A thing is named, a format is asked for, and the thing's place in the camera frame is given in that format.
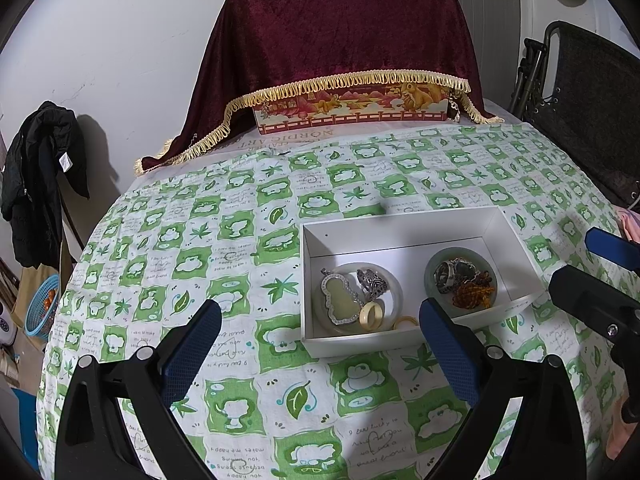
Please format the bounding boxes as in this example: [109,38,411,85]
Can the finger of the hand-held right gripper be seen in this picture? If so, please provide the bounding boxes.
[584,226,640,273]
[547,264,640,356]

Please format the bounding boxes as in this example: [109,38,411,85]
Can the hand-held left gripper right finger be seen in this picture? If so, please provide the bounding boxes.
[419,297,586,480]

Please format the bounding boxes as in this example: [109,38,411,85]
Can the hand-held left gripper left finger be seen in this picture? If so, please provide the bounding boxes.
[57,299,223,480]

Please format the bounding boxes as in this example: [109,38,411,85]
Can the amber bead bracelet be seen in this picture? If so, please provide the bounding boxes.
[452,270,497,308]

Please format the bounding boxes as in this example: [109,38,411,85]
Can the wide silver ring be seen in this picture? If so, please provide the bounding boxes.
[432,261,458,295]

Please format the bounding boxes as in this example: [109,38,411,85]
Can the pale jade bangle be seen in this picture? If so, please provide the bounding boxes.
[312,262,403,336]

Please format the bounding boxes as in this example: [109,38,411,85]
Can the silver chain bracelet green stones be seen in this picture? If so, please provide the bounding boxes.
[442,257,478,281]

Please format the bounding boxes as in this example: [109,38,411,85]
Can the cream ring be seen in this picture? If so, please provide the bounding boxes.
[359,301,386,332]

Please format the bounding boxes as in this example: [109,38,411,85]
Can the ornate silver ring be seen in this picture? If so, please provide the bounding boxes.
[356,267,390,301]

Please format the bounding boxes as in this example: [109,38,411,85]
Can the green jade bangle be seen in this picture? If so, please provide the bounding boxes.
[424,246,498,311]

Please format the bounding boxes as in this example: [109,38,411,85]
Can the silver framed gourd pendant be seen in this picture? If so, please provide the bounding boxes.
[320,267,363,323]

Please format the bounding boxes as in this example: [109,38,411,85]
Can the white cardboard box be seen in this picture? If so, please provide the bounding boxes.
[300,205,543,358]

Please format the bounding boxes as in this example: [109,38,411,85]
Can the pink cloth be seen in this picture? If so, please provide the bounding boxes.
[617,207,640,243]

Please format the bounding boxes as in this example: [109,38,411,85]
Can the green patterned tablecloth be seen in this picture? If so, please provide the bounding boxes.
[37,122,631,480]

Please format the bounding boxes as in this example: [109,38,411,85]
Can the dark folding chair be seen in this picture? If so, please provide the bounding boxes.
[507,20,640,208]

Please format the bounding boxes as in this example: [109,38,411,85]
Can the blue plastic basket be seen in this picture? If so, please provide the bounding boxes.
[24,274,63,338]

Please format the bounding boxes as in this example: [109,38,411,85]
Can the brown cardboard sheet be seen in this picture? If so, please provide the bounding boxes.
[12,242,76,331]

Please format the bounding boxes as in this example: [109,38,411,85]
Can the white appliance with dark ovals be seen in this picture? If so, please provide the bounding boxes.
[0,302,18,346]

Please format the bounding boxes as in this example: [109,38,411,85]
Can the black jacket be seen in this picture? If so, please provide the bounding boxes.
[0,101,91,268]

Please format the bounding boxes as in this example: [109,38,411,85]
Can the red gold printed box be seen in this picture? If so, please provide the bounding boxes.
[254,82,448,133]

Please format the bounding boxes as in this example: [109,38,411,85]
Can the maroon velvet cloth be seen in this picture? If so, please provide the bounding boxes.
[134,0,506,177]

